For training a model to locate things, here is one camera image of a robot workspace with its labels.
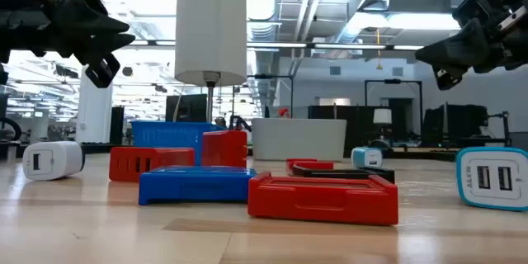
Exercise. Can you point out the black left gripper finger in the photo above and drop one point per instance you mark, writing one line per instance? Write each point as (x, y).
(95, 45)
(86, 16)

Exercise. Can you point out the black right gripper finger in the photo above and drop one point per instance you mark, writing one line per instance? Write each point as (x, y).
(449, 76)
(462, 51)

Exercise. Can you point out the blue white USB charger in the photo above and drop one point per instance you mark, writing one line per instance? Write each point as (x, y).
(367, 157)
(491, 179)

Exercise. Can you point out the white USB wall charger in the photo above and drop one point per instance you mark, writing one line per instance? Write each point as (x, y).
(57, 161)

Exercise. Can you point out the red USB wall charger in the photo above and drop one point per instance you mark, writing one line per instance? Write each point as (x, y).
(169, 158)
(224, 148)

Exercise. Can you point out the red tray front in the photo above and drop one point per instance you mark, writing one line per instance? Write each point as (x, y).
(321, 206)

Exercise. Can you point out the round black ceiling fixture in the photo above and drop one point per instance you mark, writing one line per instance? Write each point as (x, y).
(127, 71)

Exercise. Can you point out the black monitor pair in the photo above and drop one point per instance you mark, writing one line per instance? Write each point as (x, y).
(462, 121)

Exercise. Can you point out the long ceiling light strip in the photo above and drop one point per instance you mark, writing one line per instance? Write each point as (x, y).
(350, 46)
(276, 45)
(408, 47)

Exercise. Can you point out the white building pillar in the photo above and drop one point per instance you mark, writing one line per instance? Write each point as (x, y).
(94, 111)

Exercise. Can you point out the small white shade lamp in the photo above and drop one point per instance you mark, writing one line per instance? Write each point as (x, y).
(382, 116)

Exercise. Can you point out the black upright panel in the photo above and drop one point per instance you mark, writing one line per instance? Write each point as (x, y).
(116, 125)

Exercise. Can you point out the blue plastic tray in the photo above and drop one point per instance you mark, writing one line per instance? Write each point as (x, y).
(165, 136)

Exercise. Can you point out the white shade table lamp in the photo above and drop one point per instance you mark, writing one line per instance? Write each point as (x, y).
(210, 29)

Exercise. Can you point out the person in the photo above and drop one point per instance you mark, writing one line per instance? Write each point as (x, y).
(220, 122)

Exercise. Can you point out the black red flat tray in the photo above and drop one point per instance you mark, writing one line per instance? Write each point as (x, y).
(330, 174)

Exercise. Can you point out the grey plastic bin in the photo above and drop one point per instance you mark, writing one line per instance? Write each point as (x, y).
(299, 140)

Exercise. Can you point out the small red object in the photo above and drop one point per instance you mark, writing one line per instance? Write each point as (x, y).
(284, 111)

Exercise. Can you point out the black metal frame stand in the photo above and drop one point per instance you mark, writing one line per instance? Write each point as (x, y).
(392, 81)
(272, 76)

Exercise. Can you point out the black metal table frame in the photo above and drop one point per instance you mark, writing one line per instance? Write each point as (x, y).
(103, 147)

